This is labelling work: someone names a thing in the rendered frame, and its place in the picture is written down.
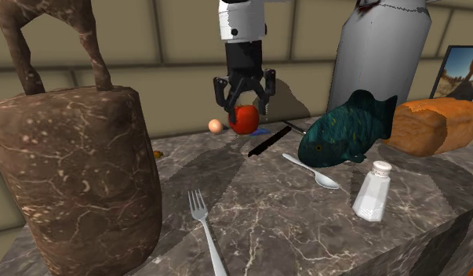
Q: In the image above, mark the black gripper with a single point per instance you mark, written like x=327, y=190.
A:
x=243, y=57

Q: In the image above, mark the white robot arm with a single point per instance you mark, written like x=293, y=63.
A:
x=377, y=53

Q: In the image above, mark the red tomato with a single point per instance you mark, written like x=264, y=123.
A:
x=245, y=120

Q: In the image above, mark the flat blue object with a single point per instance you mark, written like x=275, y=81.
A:
x=262, y=132

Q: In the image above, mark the pale brown egg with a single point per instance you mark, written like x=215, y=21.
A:
x=215, y=126

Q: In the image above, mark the black knife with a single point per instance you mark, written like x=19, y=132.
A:
x=268, y=142

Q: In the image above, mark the thin dark rod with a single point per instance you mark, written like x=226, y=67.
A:
x=295, y=127

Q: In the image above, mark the teal fish figure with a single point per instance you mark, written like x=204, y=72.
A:
x=343, y=134

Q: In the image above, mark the small orange object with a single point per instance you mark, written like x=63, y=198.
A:
x=158, y=154

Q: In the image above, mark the silver spoon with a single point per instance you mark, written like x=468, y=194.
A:
x=320, y=177

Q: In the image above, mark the silver fork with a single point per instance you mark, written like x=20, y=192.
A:
x=205, y=225

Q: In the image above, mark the white salt shaker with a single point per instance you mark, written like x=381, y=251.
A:
x=372, y=195

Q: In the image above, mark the brown bread loaf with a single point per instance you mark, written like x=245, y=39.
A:
x=431, y=126

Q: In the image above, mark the framed landscape picture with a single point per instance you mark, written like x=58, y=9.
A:
x=459, y=72

